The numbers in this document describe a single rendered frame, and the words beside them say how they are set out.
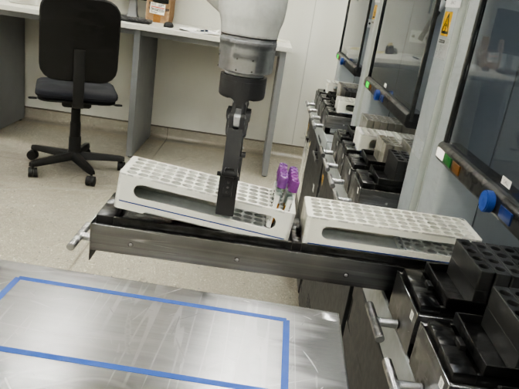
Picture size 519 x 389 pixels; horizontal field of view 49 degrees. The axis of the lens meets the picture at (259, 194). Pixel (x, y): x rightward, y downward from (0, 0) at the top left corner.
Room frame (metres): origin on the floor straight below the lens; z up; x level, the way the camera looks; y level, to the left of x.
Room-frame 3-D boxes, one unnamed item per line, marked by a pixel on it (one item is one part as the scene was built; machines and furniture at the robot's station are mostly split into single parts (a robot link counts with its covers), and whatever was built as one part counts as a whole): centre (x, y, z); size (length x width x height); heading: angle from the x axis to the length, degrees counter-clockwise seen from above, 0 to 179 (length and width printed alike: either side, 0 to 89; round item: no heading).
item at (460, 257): (0.78, -0.33, 0.85); 0.12 x 0.02 x 0.06; 2
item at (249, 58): (0.92, 0.05, 1.10); 0.09 x 0.09 x 0.06
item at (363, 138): (1.64, -0.40, 0.83); 0.30 x 0.10 x 0.06; 92
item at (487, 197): (0.73, -0.30, 0.98); 0.03 x 0.01 x 0.03; 2
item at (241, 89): (0.92, 0.05, 1.03); 0.08 x 0.07 x 0.09; 1
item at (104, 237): (0.92, -0.05, 0.78); 0.73 x 0.14 x 0.09; 92
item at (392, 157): (1.33, -0.31, 0.85); 0.12 x 0.02 x 0.06; 2
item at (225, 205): (0.86, 0.05, 0.88); 0.03 x 0.01 x 0.07; 91
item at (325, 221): (0.92, -0.23, 0.83); 0.30 x 0.10 x 0.06; 92
